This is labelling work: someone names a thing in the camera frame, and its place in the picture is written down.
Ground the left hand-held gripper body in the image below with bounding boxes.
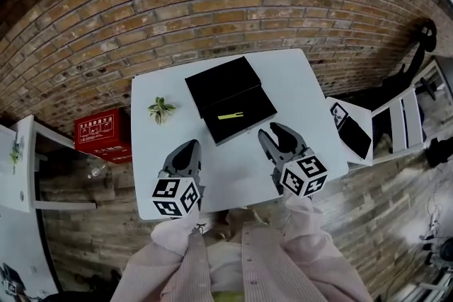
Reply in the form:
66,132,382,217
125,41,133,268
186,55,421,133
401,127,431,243
151,165,207,220

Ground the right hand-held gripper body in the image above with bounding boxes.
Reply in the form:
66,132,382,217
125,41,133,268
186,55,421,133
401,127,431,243
270,147,328,199

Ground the yellow-green plastic piece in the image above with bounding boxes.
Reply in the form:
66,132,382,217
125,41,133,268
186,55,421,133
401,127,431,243
217,111,245,121

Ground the black box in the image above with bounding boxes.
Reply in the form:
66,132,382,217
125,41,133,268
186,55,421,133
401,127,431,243
184,55,278,147

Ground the person's left forearm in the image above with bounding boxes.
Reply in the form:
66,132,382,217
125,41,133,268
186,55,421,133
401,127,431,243
125,210,209,280

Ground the person's right forearm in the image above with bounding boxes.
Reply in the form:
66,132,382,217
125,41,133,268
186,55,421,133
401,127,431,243
281,192,350,269

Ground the red metal box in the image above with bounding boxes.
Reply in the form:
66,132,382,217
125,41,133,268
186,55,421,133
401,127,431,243
74,108,133,165

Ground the small green potted plant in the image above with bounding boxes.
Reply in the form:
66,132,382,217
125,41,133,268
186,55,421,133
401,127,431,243
147,96,178,126

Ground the black flat case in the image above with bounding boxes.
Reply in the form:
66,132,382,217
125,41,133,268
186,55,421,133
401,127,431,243
337,114,373,161

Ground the clear plastic bottle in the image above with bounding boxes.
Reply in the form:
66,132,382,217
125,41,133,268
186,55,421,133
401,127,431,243
86,162,108,180

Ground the person's pink shirt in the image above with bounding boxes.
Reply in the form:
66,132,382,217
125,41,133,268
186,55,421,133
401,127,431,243
109,219,376,302

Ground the white wooden chair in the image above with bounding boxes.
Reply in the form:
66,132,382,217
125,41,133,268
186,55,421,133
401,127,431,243
325,86,427,168

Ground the black bag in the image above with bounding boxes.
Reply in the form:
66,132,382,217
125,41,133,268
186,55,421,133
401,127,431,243
424,137,453,169

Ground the white desk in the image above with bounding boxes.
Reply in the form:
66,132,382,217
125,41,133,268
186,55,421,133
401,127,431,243
0,114,98,214

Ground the small green plant sprig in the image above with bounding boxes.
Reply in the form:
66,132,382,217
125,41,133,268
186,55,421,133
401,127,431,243
9,137,24,175

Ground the plant print picture frame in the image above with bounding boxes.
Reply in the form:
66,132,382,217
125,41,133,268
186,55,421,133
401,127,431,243
329,102,350,127

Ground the cable bundle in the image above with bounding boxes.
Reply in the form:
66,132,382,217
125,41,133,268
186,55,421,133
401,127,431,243
417,165,453,259

